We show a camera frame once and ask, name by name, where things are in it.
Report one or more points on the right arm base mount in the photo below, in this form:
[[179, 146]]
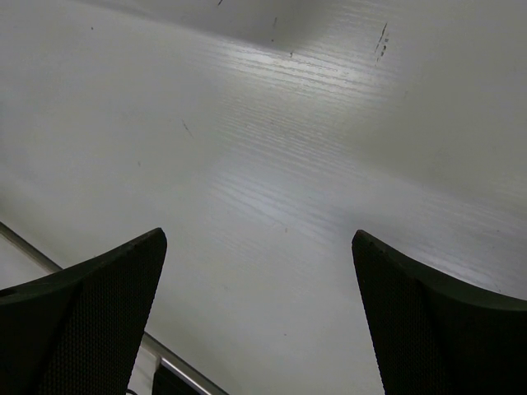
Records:
[[157, 369]]

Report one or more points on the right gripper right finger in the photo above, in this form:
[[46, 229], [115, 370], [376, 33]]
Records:
[[433, 333]]

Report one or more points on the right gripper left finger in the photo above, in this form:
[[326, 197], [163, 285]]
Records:
[[78, 330]]

